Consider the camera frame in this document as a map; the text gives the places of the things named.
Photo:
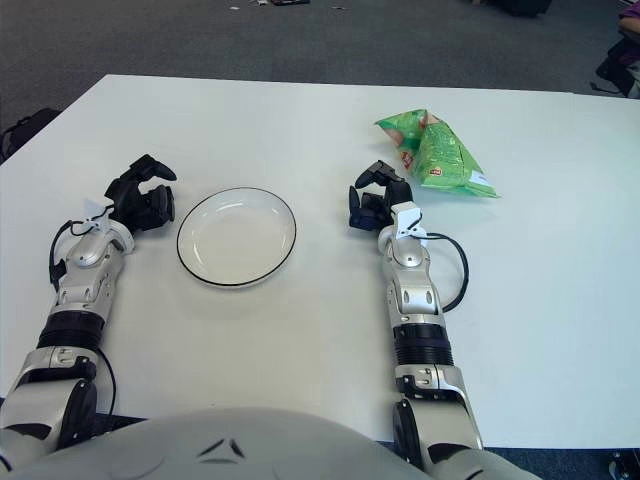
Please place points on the white plate black rim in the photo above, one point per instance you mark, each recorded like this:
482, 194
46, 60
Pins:
235, 240

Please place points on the black backpack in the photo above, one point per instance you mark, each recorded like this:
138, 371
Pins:
30, 127

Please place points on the large black floor object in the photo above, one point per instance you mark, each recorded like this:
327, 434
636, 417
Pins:
535, 6

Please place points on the green snack chips bag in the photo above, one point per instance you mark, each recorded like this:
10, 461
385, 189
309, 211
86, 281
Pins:
445, 155

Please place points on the person in pink top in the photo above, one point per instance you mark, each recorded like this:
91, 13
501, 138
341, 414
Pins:
632, 20

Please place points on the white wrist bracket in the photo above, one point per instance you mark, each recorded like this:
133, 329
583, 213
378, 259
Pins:
406, 220
95, 207

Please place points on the grey robot torso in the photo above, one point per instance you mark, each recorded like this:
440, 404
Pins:
150, 450

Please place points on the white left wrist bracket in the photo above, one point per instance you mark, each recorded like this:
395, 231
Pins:
95, 207

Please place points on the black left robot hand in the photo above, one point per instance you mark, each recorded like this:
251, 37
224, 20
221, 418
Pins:
132, 205

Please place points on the flat black floor item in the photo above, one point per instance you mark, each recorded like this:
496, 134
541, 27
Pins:
290, 2

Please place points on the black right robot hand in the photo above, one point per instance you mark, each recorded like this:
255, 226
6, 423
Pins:
372, 210

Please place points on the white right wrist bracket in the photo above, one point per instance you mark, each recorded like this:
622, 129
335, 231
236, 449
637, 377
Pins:
406, 220

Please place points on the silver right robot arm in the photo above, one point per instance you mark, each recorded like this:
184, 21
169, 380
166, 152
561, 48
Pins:
412, 295

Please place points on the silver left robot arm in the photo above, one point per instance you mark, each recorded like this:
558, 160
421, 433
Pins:
85, 280

